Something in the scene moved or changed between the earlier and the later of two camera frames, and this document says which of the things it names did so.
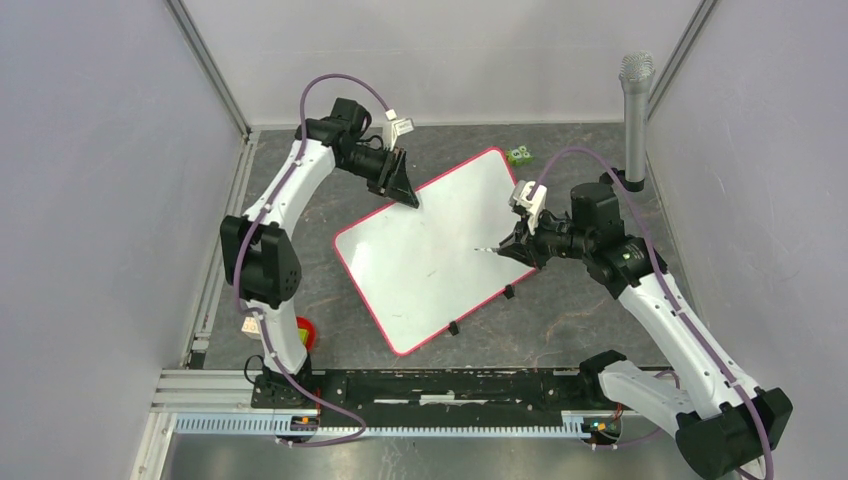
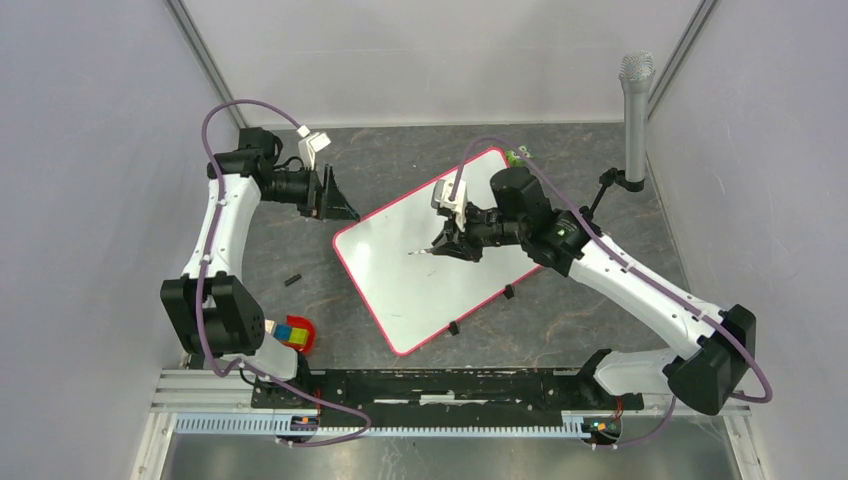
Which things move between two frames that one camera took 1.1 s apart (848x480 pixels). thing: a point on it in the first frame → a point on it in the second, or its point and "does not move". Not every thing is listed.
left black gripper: x=393 y=179 → x=325 y=201
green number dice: x=519 y=157 does not move
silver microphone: x=637 y=71 does not move
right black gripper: x=524 y=245 → x=453 y=241
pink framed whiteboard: x=416 y=270 does not move
